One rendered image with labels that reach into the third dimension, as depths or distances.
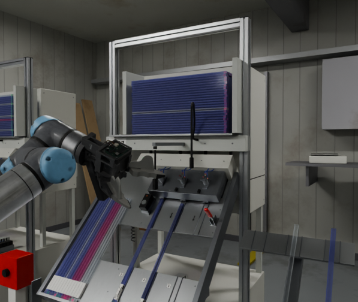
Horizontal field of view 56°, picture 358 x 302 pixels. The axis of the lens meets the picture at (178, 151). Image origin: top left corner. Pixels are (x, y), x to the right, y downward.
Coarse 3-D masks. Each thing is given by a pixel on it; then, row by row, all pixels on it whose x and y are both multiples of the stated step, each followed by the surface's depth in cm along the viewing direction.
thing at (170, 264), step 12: (144, 264) 203; (168, 264) 203; (180, 264) 203; (192, 264) 202; (216, 264) 202; (192, 276) 184; (216, 276) 184; (228, 276) 184; (252, 276) 184; (216, 288) 169; (228, 288) 169; (252, 288) 172; (216, 300) 156; (228, 300) 156; (252, 300) 172
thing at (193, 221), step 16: (128, 176) 176; (144, 176) 172; (128, 192) 167; (144, 192) 163; (224, 192) 146; (160, 208) 153; (176, 208) 149; (192, 208) 146; (208, 208) 143; (128, 224) 152; (144, 224) 149; (160, 224) 146; (176, 224) 143; (192, 224) 140; (208, 224) 137
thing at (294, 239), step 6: (294, 228) 110; (294, 234) 108; (294, 240) 107; (294, 246) 105; (294, 252) 104; (288, 264) 102; (288, 270) 101; (288, 276) 100; (288, 282) 98; (288, 288) 97; (288, 294) 96; (282, 300) 95
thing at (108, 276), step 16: (96, 272) 140; (112, 272) 137; (144, 272) 132; (96, 288) 134; (112, 288) 132; (128, 288) 129; (144, 288) 127; (160, 288) 125; (176, 288) 122; (192, 288) 120
